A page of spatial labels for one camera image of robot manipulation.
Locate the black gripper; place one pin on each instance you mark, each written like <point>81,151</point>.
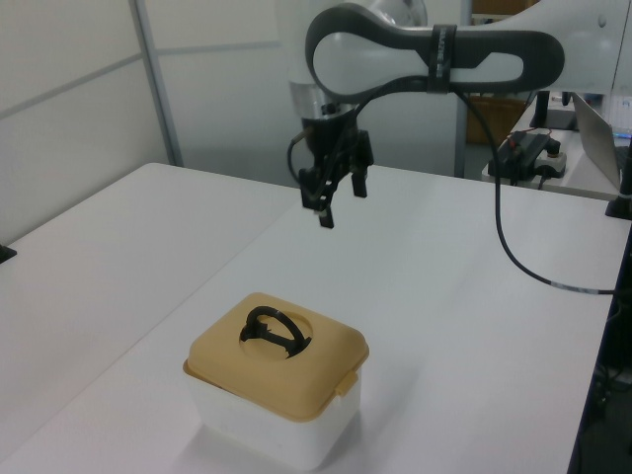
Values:
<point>328,138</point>

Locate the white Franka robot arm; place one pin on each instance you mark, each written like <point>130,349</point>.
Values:
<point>370,54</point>

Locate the brown cardboard box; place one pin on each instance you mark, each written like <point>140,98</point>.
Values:
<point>508,116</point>

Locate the black electronics box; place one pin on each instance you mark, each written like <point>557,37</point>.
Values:
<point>530,145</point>

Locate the black monitor stand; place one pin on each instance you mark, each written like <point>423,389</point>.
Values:
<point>541,108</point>

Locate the white desk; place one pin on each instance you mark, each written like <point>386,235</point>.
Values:
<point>577,183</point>

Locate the grey laptop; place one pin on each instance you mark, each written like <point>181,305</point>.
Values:
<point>597,138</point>

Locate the black pole with clamp base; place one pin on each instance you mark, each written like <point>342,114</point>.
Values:
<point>626,178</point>

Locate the grey partition post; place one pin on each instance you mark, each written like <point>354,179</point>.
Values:
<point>155,89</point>

